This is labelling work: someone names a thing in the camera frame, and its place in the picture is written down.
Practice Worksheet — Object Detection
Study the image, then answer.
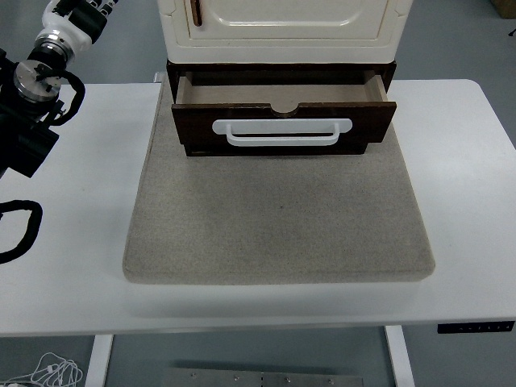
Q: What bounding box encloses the cardboard box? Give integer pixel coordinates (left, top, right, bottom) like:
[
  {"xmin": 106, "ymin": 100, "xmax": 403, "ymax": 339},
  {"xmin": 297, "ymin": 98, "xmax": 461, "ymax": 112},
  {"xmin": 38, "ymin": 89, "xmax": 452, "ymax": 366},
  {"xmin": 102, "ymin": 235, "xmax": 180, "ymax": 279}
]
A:
[{"xmin": 489, "ymin": 0, "xmax": 516, "ymax": 19}]

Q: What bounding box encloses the dark wooden drawer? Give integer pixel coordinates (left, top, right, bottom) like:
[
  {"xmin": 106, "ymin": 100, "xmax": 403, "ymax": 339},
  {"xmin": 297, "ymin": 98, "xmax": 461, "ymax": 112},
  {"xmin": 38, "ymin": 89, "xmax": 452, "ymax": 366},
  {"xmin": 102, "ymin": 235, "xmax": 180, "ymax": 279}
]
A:
[{"xmin": 171, "ymin": 70, "xmax": 398, "ymax": 147}]

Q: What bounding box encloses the white drawer handle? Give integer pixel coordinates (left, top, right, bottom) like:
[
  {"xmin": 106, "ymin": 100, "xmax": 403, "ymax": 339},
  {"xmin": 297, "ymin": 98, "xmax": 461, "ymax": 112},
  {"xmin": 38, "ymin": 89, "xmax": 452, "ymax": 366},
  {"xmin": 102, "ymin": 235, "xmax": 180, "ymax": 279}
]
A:
[{"xmin": 211, "ymin": 118, "xmax": 354, "ymax": 148}]

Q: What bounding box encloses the black table control panel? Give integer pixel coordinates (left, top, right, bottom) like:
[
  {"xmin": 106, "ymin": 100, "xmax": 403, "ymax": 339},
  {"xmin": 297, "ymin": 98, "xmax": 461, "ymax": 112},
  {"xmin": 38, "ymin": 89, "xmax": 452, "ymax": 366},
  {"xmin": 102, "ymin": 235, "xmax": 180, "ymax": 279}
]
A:
[{"xmin": 437, "ymin": 321, "xmax": 516, "ymax": 335}]

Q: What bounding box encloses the white and black hand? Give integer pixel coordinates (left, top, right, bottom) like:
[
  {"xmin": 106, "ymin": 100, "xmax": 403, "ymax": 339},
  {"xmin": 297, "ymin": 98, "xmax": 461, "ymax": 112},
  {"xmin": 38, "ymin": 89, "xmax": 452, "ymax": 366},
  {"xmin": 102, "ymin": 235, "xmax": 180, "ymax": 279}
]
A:
[{"xmin": 41, "ymin": 0, "xmax": 118, "ymax": 52}]

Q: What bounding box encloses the white table leg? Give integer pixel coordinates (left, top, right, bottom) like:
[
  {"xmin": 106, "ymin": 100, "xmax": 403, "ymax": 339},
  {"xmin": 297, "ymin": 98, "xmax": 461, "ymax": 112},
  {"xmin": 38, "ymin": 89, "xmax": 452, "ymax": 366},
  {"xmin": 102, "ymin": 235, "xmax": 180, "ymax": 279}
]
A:
[
  {"xmin": 85, "ymin": 334, "xmax": 115, "ymax": 387},
  {"xmin": 384, "ymin": 325, "xmax": 416, "ymax": 387}
]

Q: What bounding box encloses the beige fabric mat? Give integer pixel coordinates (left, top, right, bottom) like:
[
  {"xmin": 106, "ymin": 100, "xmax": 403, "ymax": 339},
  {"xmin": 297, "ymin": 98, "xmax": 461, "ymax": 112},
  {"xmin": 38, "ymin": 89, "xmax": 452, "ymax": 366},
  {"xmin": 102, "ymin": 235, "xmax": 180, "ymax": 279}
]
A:
[{"xmin": 122, "ymin": 76, "xmax": 437, "ymax": 285}]

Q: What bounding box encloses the white cable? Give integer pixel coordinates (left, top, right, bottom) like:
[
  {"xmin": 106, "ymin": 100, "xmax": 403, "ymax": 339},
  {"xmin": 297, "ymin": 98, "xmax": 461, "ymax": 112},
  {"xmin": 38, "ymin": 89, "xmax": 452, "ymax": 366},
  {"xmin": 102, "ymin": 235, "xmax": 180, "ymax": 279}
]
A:
[{"xmin": 0, "ymin": 352, "xmax": 85, "ymax": 387}]

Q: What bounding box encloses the dark wooden drawer case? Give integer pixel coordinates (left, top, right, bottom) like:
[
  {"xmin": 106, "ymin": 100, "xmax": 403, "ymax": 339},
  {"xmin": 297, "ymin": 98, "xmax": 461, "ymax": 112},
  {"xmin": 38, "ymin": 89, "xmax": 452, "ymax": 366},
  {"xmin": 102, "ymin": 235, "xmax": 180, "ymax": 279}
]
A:
[{"xmin": 166, "ymin": 60, "xmax": 398, "ymax": 157}]

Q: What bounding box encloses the black sleeved cable loop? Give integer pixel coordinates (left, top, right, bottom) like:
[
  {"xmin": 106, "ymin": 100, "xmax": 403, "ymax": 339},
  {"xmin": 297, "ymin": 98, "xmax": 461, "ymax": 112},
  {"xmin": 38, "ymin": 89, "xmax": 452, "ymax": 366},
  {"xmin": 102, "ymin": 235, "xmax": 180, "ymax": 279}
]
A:
[{"xmin": 0, "ymin": 199, "xmax": 44, "ymax": 265}]

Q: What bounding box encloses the cream plastic cabinet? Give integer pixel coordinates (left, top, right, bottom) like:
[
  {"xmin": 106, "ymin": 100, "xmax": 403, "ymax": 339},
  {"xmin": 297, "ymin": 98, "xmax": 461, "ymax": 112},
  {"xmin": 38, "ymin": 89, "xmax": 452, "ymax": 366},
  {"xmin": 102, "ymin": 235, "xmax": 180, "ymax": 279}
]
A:
[{"xmin": 156, "ymin": 0, "xmax": 413, "ymax": 65}]

